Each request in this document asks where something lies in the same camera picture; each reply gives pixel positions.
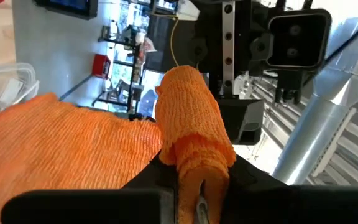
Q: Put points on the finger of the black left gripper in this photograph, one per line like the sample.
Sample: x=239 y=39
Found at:
x=241 y=121

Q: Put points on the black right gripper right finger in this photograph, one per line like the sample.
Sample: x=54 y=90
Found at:
x=291 y=205

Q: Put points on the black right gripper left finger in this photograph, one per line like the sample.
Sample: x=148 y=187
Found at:
x=89 y=207

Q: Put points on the orange elastic bandage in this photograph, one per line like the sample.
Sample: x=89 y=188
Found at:
x=73 y=146

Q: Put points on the clear plastic bin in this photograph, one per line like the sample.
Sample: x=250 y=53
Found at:
x=8 y=81

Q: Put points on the black metal shelf rack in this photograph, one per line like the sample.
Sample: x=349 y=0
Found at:
x=132 y=62

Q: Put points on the red box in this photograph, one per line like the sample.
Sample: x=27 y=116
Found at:
x=101 y=66

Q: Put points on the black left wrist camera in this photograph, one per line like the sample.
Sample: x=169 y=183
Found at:
x=297 y=40

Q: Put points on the silver ventilation duct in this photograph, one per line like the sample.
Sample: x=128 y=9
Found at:
x=315 y=133

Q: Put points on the black wall screen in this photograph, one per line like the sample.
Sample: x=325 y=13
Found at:
x=70 y=6

